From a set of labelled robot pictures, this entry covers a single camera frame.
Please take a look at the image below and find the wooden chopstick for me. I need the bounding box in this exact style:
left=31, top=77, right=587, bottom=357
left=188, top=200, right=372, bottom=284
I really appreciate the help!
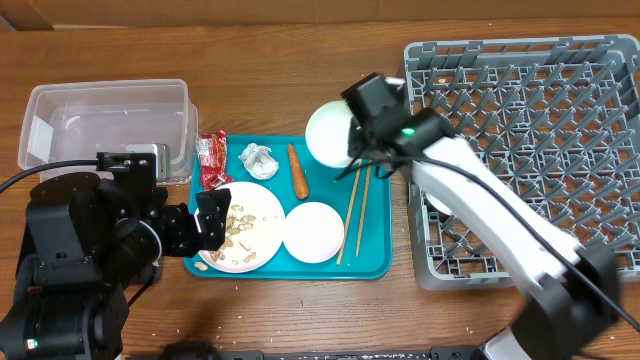
left=355, top=162, right=371, bottom=257
left=336, top=160, right=362, bottom=266

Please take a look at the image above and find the white bowl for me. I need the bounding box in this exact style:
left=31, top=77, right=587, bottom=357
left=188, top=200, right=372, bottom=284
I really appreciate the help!
left=305, top=100, right=353, bottom=168

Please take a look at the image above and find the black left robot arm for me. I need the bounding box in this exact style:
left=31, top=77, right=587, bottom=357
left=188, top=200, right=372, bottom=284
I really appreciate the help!
left=1, top=172, right=231, bottom=359

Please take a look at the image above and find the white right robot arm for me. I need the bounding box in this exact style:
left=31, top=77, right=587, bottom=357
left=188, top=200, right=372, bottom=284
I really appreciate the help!
left=341, top=73, right=627, bottom=359

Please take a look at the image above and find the grey dishwasher rack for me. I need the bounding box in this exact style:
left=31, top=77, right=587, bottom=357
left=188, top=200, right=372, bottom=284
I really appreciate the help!
left=404, top=35, right=639, bottom=282

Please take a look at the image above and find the peanut on tray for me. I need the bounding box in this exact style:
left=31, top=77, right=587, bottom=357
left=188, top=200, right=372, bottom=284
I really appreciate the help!
left=194, top=262, right=208, bottom=271

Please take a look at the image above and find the large white plate with peanuts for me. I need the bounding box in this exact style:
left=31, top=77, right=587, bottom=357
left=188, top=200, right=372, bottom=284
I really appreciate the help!
left=194, top=181, right=285, bottom=274

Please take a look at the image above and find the red snack wrapper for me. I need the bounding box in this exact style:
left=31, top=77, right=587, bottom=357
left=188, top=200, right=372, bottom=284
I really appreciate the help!
left=196, top=130, right=233, bottom=191

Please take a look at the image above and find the crumpled white tissue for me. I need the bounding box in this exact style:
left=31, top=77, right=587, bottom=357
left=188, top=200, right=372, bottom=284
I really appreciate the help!
left=238, top=143, right=279, bottom=180

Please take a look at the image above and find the teal plastic tray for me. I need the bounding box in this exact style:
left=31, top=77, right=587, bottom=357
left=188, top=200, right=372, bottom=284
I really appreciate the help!
left=182, top=134, right=394, bottom=281

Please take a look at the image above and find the orange carrot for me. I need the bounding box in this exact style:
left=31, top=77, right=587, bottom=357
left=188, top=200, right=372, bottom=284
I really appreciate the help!
left=288, top=143, right=310, bottom=200

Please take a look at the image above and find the white paper cup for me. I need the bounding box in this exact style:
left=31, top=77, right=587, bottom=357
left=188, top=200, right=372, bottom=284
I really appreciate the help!
left=425, top=193, right=452, bottom=216

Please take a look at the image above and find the clear plastic bin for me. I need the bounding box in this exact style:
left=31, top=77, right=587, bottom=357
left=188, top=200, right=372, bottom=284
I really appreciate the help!
left=17, top=79, right=198, bottom=185

